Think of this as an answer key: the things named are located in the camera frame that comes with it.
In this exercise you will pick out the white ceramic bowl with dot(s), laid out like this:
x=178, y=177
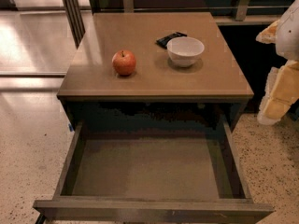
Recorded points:
x=184, y=51

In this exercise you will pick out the brown drawer cabinet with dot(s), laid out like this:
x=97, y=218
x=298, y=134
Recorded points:
x=215, y=78

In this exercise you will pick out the dark vertical pillar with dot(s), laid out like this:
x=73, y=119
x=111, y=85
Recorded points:
x=75, y=20

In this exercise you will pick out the metal railing with posts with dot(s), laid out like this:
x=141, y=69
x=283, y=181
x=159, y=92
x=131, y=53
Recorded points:
x=193, y=0

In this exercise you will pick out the red apple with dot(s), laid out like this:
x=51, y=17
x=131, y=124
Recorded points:
x=124, y=62

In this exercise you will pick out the open top drawer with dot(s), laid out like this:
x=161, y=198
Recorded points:
x=153, y=176

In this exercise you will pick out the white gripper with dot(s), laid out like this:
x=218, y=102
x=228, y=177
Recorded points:
x=289, y=37

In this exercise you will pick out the black snack bar packet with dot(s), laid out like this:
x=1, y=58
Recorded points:
x=162, y=42

